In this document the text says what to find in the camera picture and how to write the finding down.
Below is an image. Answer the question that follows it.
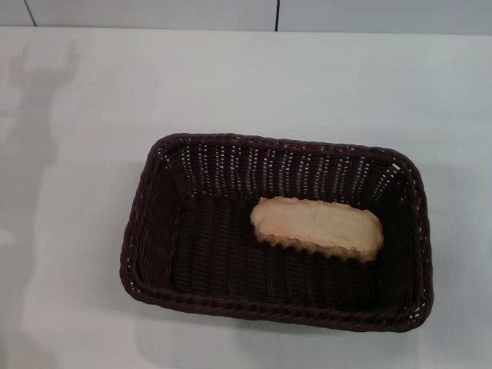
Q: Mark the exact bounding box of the dark brown woven basket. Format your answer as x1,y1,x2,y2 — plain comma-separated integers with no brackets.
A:
122,132,435,334

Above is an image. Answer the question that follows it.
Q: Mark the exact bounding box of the orange striped bread loaf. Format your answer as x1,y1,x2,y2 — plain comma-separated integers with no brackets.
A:
250,195,384,264

